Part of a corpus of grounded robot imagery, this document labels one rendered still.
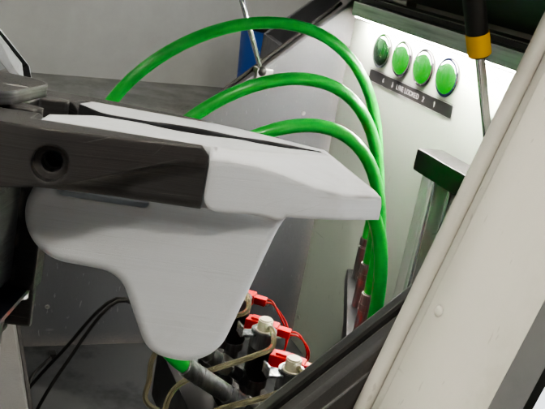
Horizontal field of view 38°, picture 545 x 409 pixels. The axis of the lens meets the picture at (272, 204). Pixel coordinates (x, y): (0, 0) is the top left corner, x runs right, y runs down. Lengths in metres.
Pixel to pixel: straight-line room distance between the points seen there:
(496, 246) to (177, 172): 0.44
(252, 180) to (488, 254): 0.43
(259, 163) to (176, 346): 0.05
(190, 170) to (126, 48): 7.49
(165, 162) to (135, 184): 0.01
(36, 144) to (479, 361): 0.46
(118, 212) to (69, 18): 7.30
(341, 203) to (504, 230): 0.40
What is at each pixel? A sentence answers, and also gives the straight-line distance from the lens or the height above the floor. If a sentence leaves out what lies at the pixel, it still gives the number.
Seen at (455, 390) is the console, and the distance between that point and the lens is 0.61.
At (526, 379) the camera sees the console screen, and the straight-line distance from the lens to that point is 0.56.
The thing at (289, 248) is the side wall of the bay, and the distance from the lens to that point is 1.40.
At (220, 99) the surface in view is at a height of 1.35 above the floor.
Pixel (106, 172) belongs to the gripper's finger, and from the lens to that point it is 0.18.
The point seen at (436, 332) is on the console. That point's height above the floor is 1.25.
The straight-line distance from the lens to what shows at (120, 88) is 0.89.
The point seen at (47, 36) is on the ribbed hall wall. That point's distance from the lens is 7.49.
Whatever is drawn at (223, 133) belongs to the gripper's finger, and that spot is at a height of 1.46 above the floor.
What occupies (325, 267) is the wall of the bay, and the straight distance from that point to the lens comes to 1.35.
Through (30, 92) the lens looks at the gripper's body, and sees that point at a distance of 0.23.
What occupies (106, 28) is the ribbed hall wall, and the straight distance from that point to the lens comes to 7.59.
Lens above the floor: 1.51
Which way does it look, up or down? 18 degrees down
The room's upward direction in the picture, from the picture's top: 10 degrees clockwise
